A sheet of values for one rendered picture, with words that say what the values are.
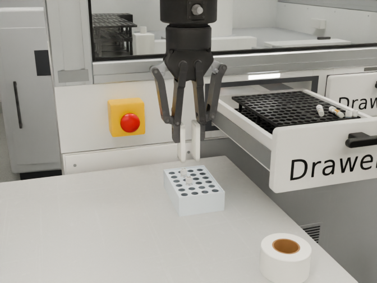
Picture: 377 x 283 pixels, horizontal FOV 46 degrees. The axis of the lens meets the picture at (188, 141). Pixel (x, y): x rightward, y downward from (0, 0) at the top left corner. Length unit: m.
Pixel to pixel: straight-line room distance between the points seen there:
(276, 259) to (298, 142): 0.21
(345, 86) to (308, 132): 0.44
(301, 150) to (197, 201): 0.20
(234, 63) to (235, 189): 0.30
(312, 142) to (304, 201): 0.51
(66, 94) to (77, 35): 0.12
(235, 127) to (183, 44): 0.26
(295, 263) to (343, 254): 0.80
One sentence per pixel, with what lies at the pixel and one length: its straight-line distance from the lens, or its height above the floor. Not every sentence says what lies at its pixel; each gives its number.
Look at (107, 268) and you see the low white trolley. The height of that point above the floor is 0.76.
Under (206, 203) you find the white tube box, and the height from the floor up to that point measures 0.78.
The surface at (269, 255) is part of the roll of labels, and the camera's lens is 0.64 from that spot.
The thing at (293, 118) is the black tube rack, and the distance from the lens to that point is 0.88.
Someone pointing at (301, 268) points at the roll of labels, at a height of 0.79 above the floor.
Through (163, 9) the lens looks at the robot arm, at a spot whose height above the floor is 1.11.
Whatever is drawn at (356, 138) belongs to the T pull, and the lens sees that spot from 0.76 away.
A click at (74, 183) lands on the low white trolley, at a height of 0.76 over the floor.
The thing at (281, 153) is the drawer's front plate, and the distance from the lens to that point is 0.73.
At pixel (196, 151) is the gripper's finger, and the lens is 0.79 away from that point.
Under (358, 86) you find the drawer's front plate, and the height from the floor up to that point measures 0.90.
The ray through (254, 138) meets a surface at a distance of 0.84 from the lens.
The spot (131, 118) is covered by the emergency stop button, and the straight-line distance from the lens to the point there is 0.91.
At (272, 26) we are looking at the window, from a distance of 1.07.
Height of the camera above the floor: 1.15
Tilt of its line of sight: 20 degrees down
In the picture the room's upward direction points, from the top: straight up
